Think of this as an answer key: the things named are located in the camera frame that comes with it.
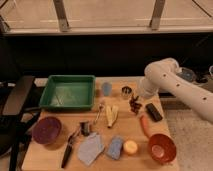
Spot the dark red grapes bunch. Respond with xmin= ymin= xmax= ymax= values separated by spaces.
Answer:
xmin=129 ymin=95 xmax=142 ymax=114

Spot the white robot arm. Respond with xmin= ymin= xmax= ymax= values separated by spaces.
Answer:
xmin=136 ymin=58 xmax=213 ymax=124

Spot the blue plastic cup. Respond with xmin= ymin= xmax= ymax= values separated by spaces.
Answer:
xmin=101 ymin=82 xmax=112 ymax=96

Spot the small metal cup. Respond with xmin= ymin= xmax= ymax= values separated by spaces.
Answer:
xmin=122 ymin=86 xmax=132 ymax=99

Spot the metal spoon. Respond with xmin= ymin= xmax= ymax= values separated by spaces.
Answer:
xmin=93 ymin=104 xmax=104 ymax=124

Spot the green plastic tray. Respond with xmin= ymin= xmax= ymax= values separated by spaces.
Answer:
xmin=39 ymin=75 xmax=95 ymax=110

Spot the small dark metal clip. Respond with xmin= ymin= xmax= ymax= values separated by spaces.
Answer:
xmin=80 ymin=121 xmax=91 ymax=136

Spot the black rectangular block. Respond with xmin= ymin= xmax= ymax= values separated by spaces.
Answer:
xmin=146 ymin=103 xmax=163 ymax=122

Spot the orange carrot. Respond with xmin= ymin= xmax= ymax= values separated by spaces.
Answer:
xmin=140 ymin=115 xmax=151 ymax=138

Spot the light blue cloth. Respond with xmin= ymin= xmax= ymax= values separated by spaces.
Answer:
xmin=77 ymin=132 xmax=105 ymax=166

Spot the blue sponge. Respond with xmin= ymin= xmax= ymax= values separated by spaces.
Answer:
xmin=106 ymin=136 xmax=124 ymax=160

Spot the purple bowl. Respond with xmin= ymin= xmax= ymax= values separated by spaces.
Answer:
xmin=32 ymin=117 xmax=62 ymax=145

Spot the orange-red bowl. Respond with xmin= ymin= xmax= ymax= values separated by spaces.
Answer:
xmin=147 ymin=133 xmax=177 ymax=165

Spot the black chair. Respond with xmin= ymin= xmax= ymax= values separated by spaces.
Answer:
xmin=0 ymin=76 xmax=41 ymax=171

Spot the black handled knife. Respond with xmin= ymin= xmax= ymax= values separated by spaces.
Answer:
xmin=61 ymin=128 xmax=80 ymax=169

